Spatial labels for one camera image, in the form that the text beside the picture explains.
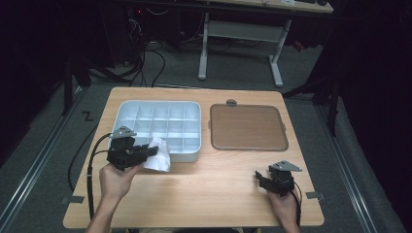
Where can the person's right hand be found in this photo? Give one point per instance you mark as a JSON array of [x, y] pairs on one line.
[[285, 208]]

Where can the small red object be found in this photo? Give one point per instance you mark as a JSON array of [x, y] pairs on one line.
[[298, 46]]

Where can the grey round table grommet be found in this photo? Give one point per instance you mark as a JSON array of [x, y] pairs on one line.
[[231, 103]]

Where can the metal floor rail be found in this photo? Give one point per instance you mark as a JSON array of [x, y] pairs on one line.
[[346, 168], [39, 158]]

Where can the grey tape strip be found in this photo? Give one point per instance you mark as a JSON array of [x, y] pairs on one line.
[[315, 195], [73, 199]]

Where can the white divided storage box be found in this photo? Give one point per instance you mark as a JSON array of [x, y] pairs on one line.
[[168, 123]]

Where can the white sock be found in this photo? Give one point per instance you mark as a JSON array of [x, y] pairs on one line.
[[158, 157]]

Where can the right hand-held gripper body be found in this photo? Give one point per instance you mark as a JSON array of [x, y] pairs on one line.
[[281, 181]]

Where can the black metal stand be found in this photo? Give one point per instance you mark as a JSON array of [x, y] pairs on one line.
[[68, 87], [332, 106]]

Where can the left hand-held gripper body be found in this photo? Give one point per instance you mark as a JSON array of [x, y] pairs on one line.
[[123, 155]]

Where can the brown wooden box lid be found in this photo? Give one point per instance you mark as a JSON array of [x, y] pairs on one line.
[[247, 127]]

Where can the person's left hand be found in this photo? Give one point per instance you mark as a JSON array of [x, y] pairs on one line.
[[116, 183]]

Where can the white-legged wooden desk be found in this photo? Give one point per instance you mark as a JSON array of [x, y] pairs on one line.
[[246, 30]]

